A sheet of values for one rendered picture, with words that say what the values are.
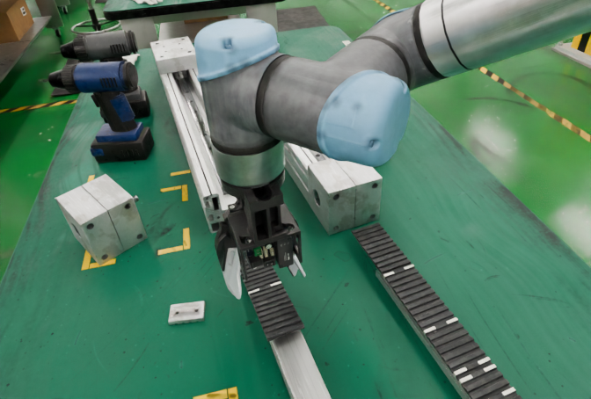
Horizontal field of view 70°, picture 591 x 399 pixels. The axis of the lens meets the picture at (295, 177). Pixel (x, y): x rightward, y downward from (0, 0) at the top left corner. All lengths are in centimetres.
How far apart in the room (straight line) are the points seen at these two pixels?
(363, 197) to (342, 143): 41
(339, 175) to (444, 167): 29
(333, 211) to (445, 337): 26
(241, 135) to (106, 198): 41
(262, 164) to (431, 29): 20
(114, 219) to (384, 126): 54
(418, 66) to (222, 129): 19
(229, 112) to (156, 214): 50
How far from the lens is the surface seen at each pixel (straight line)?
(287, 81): 35
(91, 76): 96
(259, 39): 37
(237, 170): 42
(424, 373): 61
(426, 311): 62
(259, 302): 62
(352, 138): 32
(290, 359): 57
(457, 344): 60
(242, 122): 38
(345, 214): 73
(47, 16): 504
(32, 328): 76
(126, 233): 78
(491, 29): 39
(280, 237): 47
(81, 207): 77
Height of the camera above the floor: 131
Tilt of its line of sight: 37 degrees down
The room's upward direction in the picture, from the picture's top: 4 degrees counter-clockwise
